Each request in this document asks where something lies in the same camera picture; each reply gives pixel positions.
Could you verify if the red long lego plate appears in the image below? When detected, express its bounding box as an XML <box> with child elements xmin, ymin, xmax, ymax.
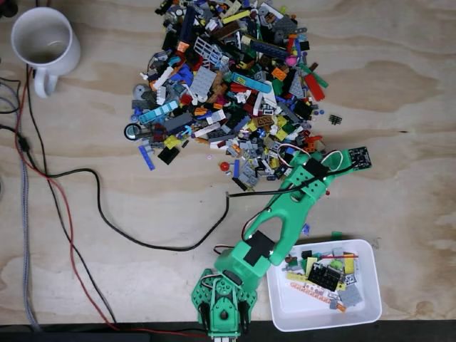
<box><xmin>304</xmin><ymin>73</ymin><xmax>326</xmax><ymax>103</ymax></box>

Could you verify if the grey lego wedge plate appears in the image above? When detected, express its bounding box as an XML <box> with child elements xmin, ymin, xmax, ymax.
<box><xmin>289</xmin><ymin>75</ymin><xmax>306</xmax><ymax>100</ymax></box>

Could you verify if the grey small lego plate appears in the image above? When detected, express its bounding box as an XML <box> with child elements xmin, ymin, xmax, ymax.
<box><xmin>238</xmin><ymin>164</ymin><xmax>260</xmax><ymax>187</ymax></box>

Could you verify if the black large lego plate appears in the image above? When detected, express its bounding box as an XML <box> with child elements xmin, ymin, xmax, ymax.
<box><xmin>306</xmin><ymin>262</ymin><xmax>343</xmax><ymax>291</ymax></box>

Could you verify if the light blue long lego plate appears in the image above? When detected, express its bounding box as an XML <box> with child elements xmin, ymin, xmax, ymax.
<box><xmin>231</xmin><ymin>72</ymin><xmax>272</xmax><ymax>94</ymax></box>

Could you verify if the salmon lego beam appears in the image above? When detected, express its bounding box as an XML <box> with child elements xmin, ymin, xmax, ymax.
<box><xmin>289</xmin><ymin>281</ymin><xmax>331</xmax><ymax>301</ymax></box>

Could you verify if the grey lego tile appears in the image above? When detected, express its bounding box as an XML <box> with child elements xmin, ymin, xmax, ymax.
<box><xmin>338</xmin><ymin>284</ymin><xmax>365</xmax><ymax>308</ymax></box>

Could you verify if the dark blue long lego plate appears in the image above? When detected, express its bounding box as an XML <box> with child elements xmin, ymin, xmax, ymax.
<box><xmin>250</xmin><ymin>38</ymin><xmax>289</xmax><ymax>61</ymax></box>

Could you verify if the white long lego plate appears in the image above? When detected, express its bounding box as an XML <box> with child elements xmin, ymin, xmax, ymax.
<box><xmin>193</xmin><ymin>123</ymin><xmax>222</xmax><ymax>138</ymax></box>

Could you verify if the white plastic bin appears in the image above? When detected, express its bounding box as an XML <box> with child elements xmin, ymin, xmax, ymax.
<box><xmin>265</xmin><ymin>239</ymin><xmax>383</xmax><ymax>333</ymax></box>

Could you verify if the grey square lego plate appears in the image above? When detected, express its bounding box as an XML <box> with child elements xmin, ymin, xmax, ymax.
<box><xmin>189</xmin><ymin>66</ymin><xmax>217</xmax><ymax>95</ymax></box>

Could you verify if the dark grey lego brick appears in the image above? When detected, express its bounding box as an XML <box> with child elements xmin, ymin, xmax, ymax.
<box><xmin>164</xmin><ymin>113</ymin><xmax>194</xmax><ymax>133</ymax></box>

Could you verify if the black lego slope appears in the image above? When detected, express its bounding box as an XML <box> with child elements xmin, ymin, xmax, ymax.
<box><xmin>157</xmin><ymin>146</ymin><xmax>181</xmax><ymax>165</ymax></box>

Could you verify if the white lego fence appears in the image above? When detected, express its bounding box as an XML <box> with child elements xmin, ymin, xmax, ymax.
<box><xmin>194</xmin><ymin>36</ymin><xmax>222</xmax><ymax>66</ymax></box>

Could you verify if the brown long lego plate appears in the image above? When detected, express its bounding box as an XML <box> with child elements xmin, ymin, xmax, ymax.
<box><xmin>210</xmin><ymin>24</ymin><xmax>241</xmax><ymax>40</ymax></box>

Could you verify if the yellow long lego plate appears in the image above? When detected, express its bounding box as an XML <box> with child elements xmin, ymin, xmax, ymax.
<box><xmin>222</xmin><ymin>9</ymin><xmax>252</xmax><ymax>25</ymax></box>

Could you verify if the blue small lego plate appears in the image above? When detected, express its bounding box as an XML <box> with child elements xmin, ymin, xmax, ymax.
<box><xmin>138</xmin><ymin>145</ymin><xmax>157</xmax><ymax>171</ymax></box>

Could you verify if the navy lego beam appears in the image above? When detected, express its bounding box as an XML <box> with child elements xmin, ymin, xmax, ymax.
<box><xmin>178</xmin><ymin>6</ymin><xmax>197</xmax><ymax>42</ymax></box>

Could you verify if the black lego wheel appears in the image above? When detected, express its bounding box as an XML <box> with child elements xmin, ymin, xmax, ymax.
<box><xmin>124</xmin><ymin>123</ymin><xmax>142</xmax><ymax>141</ymax></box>

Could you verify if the white ceramic mug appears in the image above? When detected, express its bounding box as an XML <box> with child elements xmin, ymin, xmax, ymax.
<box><xmin>10</xmin><ymin>6</ymin><xmax>81</xmax><ymax>99</ymax></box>

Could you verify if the dark red black object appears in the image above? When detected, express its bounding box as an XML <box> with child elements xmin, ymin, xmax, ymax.
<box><xmin>0</xmin><ymin>0</ymin><xmax>19</xmax><ymax>18</ymax></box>

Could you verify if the black camera circuit board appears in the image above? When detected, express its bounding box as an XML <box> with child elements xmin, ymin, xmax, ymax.
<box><xmin>348</xmin><ymin>146</ymin><xmax>373</xmax><ymax>171</ymax></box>

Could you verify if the white red servo cable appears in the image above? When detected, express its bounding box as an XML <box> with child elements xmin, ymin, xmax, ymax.
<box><xmin>276</xmin><ymin>143</ymin><xmax>352</xmax><ymax>169</ymax></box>

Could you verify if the thick black camera cable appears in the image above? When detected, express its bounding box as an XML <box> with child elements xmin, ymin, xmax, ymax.
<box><xmin>21</xmin><ymin>123</ymin><xmax>357</xmax><ymax>252</ymax></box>

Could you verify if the thin black wire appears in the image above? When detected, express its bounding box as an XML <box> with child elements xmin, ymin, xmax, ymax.
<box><xmin>26</xmin><ymin>63</ymin><xmax>118</xmax><ymax>324</ymax></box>

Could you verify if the red wire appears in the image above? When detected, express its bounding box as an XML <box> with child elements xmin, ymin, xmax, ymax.
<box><xmin>14</xmin><ymin>66</ymin><xmax>209</xmax><ymax>338</ymax></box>

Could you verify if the grey braided cable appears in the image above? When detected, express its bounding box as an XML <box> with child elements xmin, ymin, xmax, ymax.
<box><xmin>0</xmin><ymin>76</ymin><xmax>41</xmax><ymax>332</ymax></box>

